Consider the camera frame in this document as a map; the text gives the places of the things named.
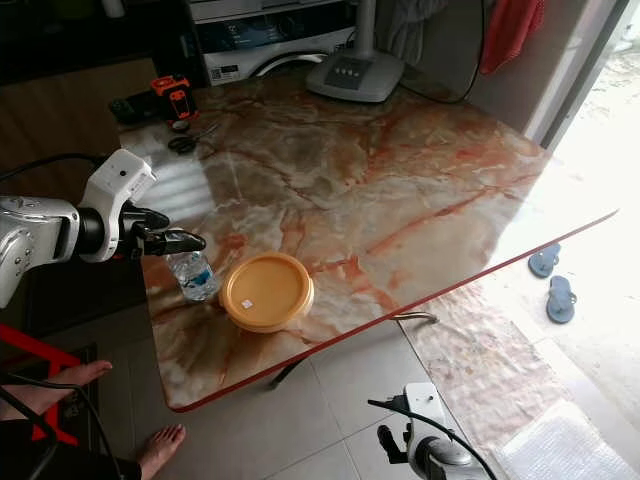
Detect clear plastic water bottle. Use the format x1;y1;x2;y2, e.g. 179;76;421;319
167;250;218;304

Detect orange round lidded container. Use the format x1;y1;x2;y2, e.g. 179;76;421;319
218;251;316;335

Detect black remote control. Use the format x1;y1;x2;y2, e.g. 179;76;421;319
112;93;161;124

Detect orange black measuring tool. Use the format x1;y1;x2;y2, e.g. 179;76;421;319
151;75;198;123

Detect brown wooden cabinet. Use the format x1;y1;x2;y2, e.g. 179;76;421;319
0;55;133;173

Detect red plastic stool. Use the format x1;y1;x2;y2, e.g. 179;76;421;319
0;323;98;447

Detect person's bare foot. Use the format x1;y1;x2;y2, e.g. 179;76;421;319
135;424;188;480
5;359;114;421

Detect white bubble wrap sheet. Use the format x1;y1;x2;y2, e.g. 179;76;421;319
498;398;640;480

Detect marble pattern folding table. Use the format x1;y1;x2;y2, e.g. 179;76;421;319
118;68;619;413

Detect white washing machine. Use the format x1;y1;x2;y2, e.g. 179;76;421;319
190;0;361;87

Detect blue slipper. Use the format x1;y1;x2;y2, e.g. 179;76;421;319
527;243;564;280
545;275;578;325

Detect grey standing fan base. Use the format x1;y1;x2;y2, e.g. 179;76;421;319
305;0;405;104

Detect grey hanging cloth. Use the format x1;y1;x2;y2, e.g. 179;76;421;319
373;0;453;63

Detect red hanging cloth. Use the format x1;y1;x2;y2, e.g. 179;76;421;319
478;0;547;76

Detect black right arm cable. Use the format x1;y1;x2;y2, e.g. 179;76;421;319
367;398;501;480

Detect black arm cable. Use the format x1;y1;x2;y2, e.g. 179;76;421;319
0;152;109;183
367;398;501;480

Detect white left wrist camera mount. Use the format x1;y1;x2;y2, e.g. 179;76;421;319
78;149;158;264

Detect black handled scissors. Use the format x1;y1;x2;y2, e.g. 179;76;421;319
167;122;221;157

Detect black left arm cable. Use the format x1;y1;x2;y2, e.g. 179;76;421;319
0;152;109;183

